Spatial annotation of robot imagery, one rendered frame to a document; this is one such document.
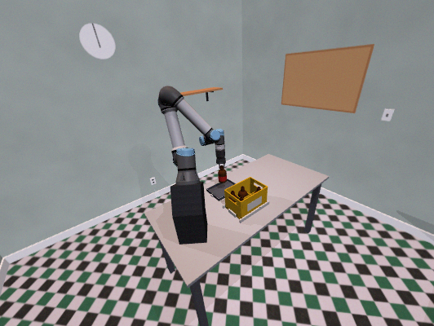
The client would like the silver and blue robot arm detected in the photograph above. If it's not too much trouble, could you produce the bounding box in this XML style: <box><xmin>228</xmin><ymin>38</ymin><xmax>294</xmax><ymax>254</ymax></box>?
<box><xmin>157</xmin><ymin>86</ymin><xmax>224</xmax><ymax>185</ymax></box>

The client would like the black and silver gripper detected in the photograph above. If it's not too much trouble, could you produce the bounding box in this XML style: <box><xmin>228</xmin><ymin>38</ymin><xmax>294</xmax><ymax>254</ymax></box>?
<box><xmin>215</xmin><ymin>144</ymin><xmax>226</xmax><ymax>169</ymax></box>

